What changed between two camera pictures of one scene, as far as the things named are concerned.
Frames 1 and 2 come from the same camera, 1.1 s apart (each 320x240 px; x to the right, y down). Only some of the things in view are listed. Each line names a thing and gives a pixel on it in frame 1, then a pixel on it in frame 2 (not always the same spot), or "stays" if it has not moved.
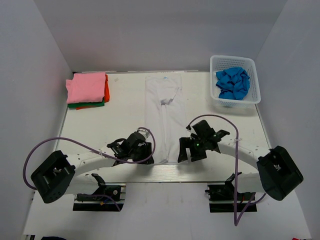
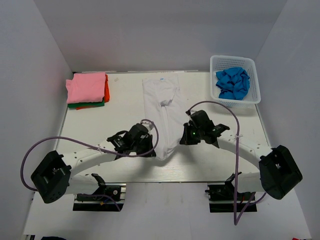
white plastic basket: [234, 82] stays
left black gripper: [147, 151] -> [148, 137]
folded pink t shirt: [86, 87] stays
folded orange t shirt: [107, 95] stays
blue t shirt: [234, 82] stays
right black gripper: [187, 142] -> [186, 139]
